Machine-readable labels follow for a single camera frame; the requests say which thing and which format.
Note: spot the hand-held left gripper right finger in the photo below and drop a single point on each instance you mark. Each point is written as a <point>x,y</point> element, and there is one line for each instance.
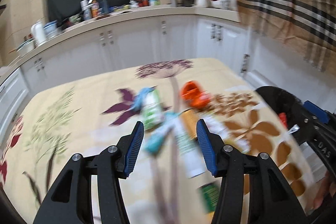
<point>207,148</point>

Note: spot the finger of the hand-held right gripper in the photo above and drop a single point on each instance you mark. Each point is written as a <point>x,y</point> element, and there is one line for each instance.
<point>316,111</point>
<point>304,127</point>

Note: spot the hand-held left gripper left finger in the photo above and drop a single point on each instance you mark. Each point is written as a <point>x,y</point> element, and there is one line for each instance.
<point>134,148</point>

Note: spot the white tube green print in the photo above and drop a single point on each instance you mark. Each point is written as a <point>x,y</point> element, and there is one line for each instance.
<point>187,150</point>

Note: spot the teal tube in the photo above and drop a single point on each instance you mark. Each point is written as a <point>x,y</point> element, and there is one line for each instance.
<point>156,141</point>

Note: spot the red plastic bag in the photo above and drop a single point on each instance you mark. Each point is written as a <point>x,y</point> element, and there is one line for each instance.
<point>282,119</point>

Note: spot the yellow bottle black cap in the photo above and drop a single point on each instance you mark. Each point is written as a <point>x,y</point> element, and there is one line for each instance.
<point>190,121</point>

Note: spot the green white wipes packet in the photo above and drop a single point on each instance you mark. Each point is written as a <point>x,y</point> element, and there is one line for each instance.
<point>152,111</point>

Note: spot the black trash bin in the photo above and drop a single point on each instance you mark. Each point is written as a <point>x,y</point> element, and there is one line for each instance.
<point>273,95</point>

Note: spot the green bottle black cap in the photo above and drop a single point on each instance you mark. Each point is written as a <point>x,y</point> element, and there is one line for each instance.
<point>210,195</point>

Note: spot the blue packet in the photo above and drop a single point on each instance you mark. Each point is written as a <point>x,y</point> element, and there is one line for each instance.
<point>140,100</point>

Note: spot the orange plastic bag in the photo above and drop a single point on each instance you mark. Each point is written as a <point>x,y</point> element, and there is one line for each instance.
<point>193,94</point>

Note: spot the person's right hand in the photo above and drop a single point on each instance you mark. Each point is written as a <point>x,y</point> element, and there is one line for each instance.
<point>324,192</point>

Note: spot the floral tablecloth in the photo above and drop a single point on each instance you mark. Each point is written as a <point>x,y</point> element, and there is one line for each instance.
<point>78,108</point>

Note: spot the white base cabinets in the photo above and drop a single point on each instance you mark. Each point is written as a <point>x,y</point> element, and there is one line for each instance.
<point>131,37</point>

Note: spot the beige plaid cloth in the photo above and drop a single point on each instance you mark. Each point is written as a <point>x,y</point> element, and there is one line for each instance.
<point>288,3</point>

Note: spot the orange detergent bottle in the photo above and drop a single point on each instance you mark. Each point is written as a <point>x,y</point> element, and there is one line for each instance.
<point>95,11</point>

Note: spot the white pump bottle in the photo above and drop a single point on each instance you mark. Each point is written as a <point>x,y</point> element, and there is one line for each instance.
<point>133,4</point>

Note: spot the clear jug blue lid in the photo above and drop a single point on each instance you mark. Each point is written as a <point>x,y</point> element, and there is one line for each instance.
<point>50,29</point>

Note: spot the white blue soap bottle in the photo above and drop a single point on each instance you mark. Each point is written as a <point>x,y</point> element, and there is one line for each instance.
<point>85,11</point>

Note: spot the white pot with lid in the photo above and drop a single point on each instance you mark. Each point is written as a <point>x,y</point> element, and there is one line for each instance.
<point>25,47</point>

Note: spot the white kettle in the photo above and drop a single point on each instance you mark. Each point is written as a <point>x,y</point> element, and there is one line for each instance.
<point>38,33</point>

